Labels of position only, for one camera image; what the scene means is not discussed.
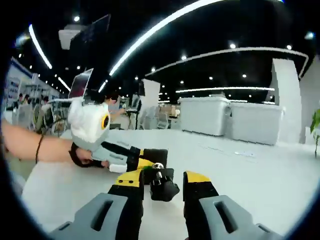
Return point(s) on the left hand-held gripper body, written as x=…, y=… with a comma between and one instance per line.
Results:
x=85, y=125

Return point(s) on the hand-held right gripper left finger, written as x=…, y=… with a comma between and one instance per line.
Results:
x=82, y=217

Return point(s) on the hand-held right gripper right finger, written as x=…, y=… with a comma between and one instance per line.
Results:
x=246, y=225

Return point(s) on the standing desk with monitor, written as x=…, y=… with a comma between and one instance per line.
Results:
x=135, y=102

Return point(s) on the person's left hand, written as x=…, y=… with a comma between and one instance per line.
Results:
x=85, y=160

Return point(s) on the tilted laptop screen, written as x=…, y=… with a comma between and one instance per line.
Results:
x=80, y=85

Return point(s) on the group of white office chairs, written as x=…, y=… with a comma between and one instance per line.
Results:
x=157, y=118

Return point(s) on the stack of cardboard boxes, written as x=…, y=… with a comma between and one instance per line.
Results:
x=170, y=110

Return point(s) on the white box unit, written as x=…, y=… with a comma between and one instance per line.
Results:
x=68, y=37

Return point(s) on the dark monitor panel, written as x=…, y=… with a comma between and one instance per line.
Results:
x=96, y=28

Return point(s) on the potted green plant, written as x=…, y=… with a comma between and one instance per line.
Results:
x=315, y=125

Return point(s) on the long ceiling light strip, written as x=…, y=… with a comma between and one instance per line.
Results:
x=160, y=25

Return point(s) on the blue wall poster board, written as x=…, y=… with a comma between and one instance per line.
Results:
x=13, y=88

